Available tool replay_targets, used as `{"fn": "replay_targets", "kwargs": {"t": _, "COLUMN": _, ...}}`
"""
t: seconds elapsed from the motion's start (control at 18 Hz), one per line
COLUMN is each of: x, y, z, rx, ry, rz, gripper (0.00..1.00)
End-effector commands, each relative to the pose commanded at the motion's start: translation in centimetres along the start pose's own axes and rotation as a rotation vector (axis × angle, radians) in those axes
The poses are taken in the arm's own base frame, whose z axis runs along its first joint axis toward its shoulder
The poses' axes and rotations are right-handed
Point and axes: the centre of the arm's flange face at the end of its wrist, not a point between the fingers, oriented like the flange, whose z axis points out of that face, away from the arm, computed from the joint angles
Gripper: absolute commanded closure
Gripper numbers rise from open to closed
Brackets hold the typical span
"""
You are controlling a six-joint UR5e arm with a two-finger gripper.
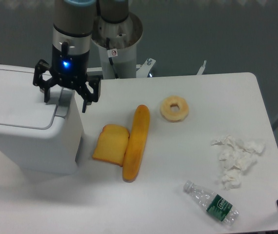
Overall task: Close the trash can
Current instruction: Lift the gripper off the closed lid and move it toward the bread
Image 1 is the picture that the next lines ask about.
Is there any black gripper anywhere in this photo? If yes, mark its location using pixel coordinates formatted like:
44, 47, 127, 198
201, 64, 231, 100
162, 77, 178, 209
33, 46, 101, 113

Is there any white trash can lid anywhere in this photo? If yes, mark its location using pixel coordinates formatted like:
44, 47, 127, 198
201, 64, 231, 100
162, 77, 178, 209
0, 68, 62, 129

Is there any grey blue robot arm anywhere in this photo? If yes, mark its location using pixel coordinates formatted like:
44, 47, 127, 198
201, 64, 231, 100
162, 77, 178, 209
33, 0, 129, 112

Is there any white trash can body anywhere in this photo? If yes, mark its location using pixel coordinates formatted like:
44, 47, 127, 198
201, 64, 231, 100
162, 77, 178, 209
0, 64, 86, 176

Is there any toast slice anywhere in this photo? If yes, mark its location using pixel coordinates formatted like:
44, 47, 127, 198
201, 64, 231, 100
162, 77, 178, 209
92, 124, 130, 167

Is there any long baguette bread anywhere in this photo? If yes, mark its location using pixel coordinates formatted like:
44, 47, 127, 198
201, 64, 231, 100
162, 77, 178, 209
122, 105, 150, 182

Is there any glazed donut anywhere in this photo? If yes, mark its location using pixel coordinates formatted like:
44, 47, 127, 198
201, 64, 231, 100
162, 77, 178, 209
160, 96, 189, 122

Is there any crumpled white tissue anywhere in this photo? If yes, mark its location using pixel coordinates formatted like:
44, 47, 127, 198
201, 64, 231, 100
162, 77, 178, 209
211, 135, 266, 190

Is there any clear plastic water bottle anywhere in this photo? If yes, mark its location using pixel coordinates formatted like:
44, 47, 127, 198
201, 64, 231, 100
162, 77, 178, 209
183, 180, 239, 226

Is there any black cable on pedestal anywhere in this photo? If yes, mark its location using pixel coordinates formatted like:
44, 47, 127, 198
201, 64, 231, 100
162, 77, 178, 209
106, 37, 119, 79

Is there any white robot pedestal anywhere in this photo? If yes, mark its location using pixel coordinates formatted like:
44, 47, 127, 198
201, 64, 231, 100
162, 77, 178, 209
92, 13, 156, 79

